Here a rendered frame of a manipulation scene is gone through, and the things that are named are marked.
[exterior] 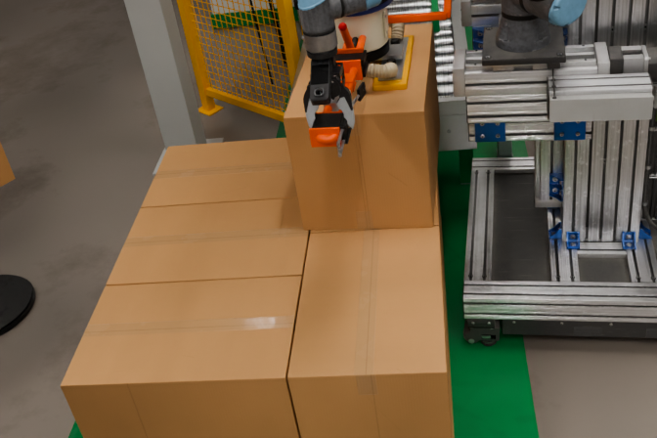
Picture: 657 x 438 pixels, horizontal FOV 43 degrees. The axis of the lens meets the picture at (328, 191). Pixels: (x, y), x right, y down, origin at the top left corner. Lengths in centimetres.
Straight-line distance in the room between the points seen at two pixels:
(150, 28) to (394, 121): 175
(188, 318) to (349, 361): 50
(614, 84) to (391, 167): 65
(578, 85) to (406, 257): 67
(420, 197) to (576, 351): 81
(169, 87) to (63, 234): 82
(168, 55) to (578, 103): 209
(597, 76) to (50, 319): 221
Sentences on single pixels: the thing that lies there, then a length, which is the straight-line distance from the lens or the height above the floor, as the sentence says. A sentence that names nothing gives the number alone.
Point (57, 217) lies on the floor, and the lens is 406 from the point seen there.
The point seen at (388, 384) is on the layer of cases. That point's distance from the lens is 213.
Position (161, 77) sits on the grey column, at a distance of 393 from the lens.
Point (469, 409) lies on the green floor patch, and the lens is 274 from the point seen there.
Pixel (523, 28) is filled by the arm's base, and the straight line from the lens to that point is 237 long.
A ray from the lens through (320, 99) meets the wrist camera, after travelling 189.
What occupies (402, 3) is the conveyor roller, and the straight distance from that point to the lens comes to 412.
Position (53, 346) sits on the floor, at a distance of 333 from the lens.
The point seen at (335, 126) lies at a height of 110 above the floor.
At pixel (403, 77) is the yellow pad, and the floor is 96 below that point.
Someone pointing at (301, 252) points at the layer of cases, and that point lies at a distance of 251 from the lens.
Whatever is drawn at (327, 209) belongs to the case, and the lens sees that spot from 253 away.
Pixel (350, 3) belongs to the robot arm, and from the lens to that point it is 191.
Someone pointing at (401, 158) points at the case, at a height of 79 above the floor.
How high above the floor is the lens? 206
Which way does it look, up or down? 34 degrees down
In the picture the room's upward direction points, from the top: 9 degrees counter-clockwise
